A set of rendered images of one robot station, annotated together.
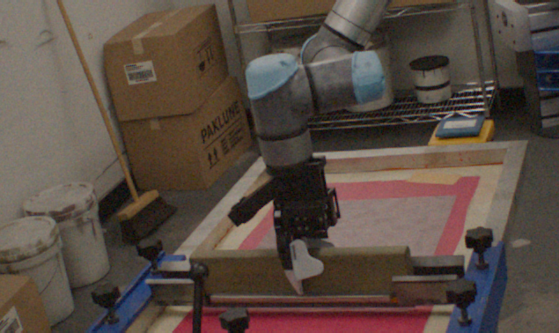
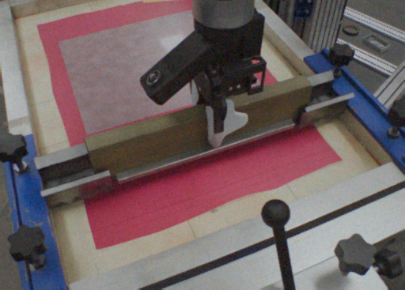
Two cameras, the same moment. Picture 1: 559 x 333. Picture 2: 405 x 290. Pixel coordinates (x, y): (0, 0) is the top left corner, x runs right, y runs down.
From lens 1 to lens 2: 114 cm
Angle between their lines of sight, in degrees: 46
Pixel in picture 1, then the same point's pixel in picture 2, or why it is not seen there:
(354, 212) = (131, 39)
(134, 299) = (32, 218)
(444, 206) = not seen: hidden behind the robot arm
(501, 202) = (263, 10)
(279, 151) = (240, 11)
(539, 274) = not seen: hidden behind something
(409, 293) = (311, 116)
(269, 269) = (183, 133)
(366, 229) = (161, 53)
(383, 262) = (293, 97)
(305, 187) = (240, 43)
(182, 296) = (85, 190)
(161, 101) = not seen: outside the picture
